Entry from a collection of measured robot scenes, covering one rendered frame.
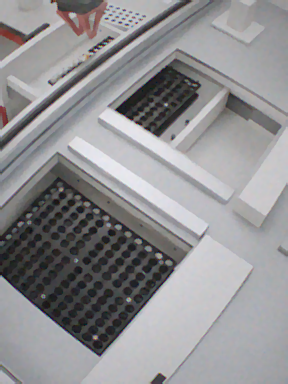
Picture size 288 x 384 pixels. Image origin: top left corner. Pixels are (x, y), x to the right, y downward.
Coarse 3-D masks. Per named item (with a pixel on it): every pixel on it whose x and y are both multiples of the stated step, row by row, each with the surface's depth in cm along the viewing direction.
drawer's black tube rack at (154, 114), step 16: (160, 80) 86; (192, 80) 87; (144, 96) 87; (160, 96) 84; (176, 96) 84; (192, 96) 88; (128, 112) 81; (144, 112) 81; (160, 112) 82; (176, 112) 86; (160, 128) 83
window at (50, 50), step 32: (0, 0) 46; (32, 0) 50; (64, 0) 56; (96, 0) 62; (128, 0) 69; (160, 0) 77; (0, 32) 49; (32, 32) 55; (64, 32) 61; (96, 32) 68; (128, 32) 76; (0, 64) 53; (32, 64) 59; (64, 64) 66; (0, 96) 57; (32, 96) 64; (0, 128) 62
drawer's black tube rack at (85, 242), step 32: (64, 192) 72; (32, 224) 69; (64, 224) 72; (96, 224) 73; (0, 256) 65; (32, 256) 66; (64, 256) 66; (96, 256) 71; (128, 256) 71; (32, 288) 63; (64, 288) 64; (96, 288) 67; (128, 288) 65; (64, 320) 64; (96, 320) 62; (128, 320) 62; (96, 352) 62
